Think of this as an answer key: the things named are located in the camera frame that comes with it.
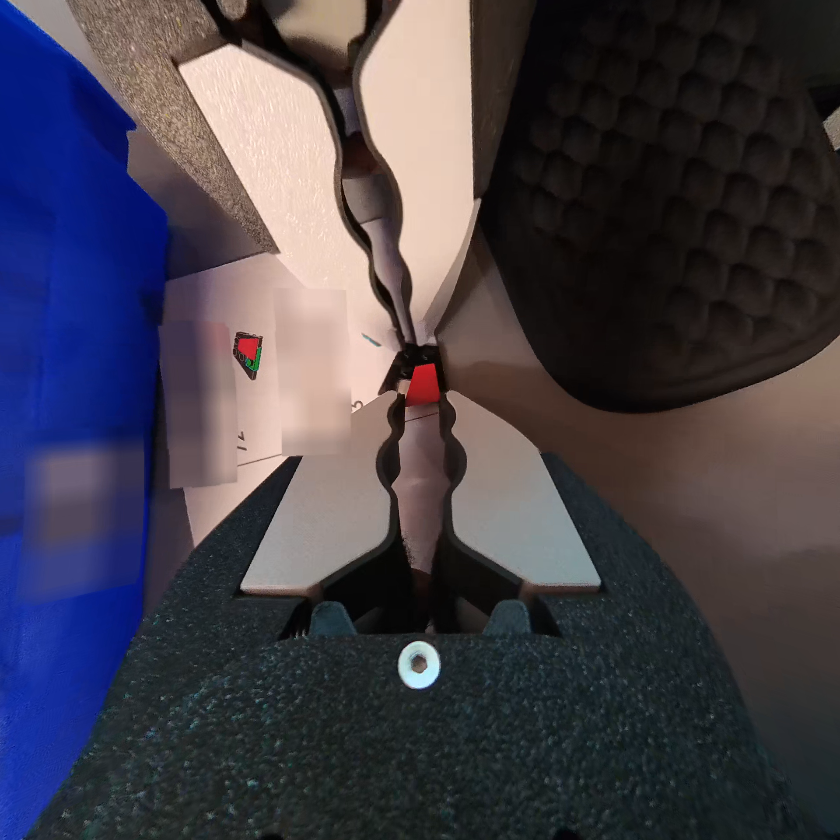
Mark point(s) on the white lego instruction booklet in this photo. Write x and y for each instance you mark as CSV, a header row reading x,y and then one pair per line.
x,y
216,295

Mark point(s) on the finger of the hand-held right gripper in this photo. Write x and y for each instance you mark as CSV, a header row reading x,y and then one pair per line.
x,y
262,144
426,131

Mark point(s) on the red and black lego piece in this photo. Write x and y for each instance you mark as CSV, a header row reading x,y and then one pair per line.
x,y
423,387

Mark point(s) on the black padded cushion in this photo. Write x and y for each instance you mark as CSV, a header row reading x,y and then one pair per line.
x,y
656,229

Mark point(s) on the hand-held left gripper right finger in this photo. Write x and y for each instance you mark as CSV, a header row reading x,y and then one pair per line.
x,y
518,518

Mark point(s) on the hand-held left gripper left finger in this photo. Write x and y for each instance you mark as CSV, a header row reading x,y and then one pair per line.
x,y
321,512

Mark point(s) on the large blue plastic bin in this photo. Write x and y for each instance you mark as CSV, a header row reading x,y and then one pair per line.
x,y
79,229

